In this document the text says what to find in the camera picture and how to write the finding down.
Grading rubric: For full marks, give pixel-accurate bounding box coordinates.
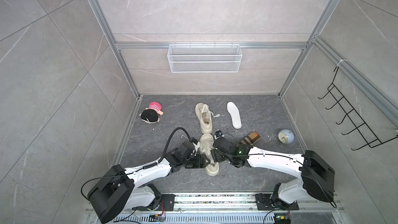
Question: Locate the black wire hook rack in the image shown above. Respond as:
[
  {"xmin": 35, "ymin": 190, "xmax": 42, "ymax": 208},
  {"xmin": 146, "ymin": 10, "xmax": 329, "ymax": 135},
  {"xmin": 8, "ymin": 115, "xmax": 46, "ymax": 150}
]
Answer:
[{"xmin": 318, "ymin": 66, "xmax": 398, "ymax": 151}]

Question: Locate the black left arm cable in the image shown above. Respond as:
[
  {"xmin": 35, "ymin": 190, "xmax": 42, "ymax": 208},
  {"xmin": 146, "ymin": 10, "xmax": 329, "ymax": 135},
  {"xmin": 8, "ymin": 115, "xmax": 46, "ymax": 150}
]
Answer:
[{"xmin": 158, "ymin": 127, "xmax": 193, "ymax": 164}]

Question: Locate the aluminium front rail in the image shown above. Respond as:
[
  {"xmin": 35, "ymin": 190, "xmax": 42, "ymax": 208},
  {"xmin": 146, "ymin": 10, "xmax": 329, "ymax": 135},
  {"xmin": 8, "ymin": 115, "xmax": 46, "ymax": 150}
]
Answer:
[{"xmin": 111, "ymin": 192, "xmax": 350, "ymax": 224}]

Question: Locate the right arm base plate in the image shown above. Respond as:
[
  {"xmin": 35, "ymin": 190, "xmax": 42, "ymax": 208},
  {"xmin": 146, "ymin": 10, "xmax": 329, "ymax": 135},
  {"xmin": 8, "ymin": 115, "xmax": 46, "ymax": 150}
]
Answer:
[{"xmin": 255, "ymin": 183, "xmax": 299, "ymax": 211}]

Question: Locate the pink plush doll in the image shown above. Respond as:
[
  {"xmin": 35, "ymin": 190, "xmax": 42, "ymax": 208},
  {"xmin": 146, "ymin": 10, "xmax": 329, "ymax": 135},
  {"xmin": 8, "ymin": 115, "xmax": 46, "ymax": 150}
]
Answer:
[{"xmin": 140, "ymin": 102, "xmax": 164, "ymax": 124}]

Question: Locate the cream sneaker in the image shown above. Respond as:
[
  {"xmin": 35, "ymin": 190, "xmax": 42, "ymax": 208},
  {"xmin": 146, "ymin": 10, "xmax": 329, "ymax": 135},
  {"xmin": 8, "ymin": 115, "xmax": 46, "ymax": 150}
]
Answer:
[
  {"xmin": 199, "ymin": 133, "xmax": 220, "ymax": 176},
  {"xmin": 195, "ymin": 103, "xmax": 220, "ymax": 134}
]

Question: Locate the white wire mesh basket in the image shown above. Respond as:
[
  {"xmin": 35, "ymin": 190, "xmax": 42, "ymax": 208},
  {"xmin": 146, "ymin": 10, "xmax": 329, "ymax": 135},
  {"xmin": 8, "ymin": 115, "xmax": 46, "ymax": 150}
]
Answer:
[{"xmin": 167, "ymin": 44, "xmax": 243, "ymax": 73}]

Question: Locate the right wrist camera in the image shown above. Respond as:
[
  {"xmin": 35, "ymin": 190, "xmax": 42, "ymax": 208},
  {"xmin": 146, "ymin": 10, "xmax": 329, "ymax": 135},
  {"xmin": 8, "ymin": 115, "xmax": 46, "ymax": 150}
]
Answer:
[{"xmin": 214, "ymin": 130, "xmax": 224, "ymax": 139}]

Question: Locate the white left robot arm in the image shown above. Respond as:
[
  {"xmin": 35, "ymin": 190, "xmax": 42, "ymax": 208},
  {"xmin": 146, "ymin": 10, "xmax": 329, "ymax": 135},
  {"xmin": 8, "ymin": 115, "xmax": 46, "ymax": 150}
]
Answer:
[{"xmin": 87, "ymin": 141, "xmax": 210, "ymax": 224}]

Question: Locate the aluminium corner frame post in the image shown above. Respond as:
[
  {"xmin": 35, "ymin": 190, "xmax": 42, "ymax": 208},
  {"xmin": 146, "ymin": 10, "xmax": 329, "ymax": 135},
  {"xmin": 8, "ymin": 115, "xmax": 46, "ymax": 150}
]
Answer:
[{"xmin": 278, "ymin": 0, "xmax": 341, "ymax": 100}]

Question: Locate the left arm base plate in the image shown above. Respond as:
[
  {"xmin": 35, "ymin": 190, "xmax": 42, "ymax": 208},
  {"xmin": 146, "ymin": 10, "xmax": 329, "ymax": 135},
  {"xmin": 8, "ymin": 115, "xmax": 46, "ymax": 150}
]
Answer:
[{"xmin": 136, "ymin": 194, "xmax": 176, "ymax": 211}]

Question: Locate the white shoe insole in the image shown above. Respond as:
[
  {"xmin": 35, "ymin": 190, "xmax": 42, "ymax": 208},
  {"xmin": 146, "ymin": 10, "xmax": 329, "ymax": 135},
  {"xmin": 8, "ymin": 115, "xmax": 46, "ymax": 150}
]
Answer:
[{"xmin": 227, "ymin": 102, "xmax": 242, "ymax": 129}]

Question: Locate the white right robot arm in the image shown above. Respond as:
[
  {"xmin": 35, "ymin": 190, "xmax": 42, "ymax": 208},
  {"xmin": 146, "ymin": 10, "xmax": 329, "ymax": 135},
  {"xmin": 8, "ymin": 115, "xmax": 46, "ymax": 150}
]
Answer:
[{"xmin": 211, "ymin": 136, "xmax": 335, "ymax": 208}]

